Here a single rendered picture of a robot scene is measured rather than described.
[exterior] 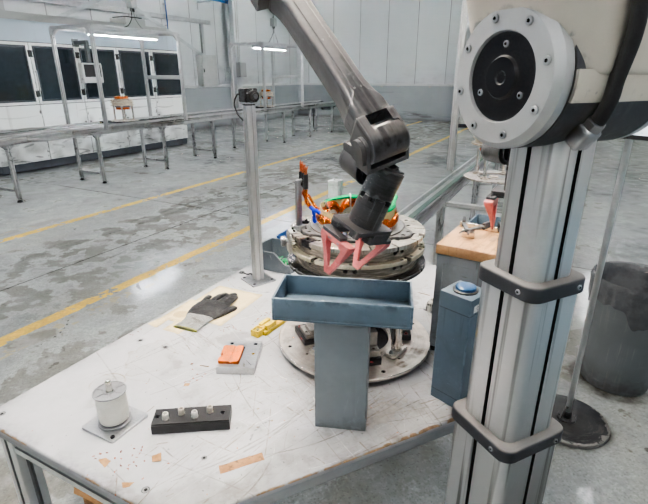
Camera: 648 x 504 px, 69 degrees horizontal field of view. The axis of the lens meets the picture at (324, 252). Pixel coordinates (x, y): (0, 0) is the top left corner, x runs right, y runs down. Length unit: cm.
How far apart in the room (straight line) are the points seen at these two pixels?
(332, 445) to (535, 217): 56
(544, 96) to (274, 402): 78
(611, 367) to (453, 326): 172
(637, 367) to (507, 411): 190
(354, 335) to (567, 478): 146
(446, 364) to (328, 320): 30
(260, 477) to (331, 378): 21
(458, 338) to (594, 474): 135
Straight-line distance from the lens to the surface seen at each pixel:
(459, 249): 111
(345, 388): 92
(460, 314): 95
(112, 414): 104
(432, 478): 201
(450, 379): 104
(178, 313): 144
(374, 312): 82
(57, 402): 119
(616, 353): 259
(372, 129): 72
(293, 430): 98
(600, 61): 58
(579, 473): 222
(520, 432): 80
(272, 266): 166
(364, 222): 78
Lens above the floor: 143
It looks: 21 degrees down
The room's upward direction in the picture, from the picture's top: straight up
